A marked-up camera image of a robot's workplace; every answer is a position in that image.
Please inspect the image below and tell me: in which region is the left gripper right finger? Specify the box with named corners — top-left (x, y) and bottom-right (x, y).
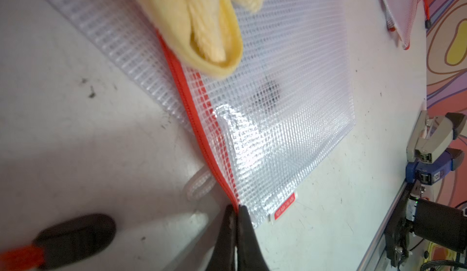
top-left (237, 205), bottom-right (269, 271)

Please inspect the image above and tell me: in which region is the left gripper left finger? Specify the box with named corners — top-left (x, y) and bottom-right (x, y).
top-left (206, 205), bottom-right (237, 271)

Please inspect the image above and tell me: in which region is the yellow microfiber cloth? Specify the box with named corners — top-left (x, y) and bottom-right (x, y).
top-left (136, 0), bottom-right (265, 79)

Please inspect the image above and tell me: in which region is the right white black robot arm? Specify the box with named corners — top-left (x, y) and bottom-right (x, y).
top-left (413, 199), bottom-right (467, 252)

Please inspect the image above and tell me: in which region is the aluminium front rail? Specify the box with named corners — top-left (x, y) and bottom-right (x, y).
top-left (357, 182), bottom-right (407, 271)

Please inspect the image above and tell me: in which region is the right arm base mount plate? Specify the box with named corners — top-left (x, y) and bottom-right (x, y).
top-left (384, 183), bottom-right (415, 268)

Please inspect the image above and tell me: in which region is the blue black handled tool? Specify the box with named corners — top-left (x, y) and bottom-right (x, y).
top-left (405, 110), bottom-right (467, 186)

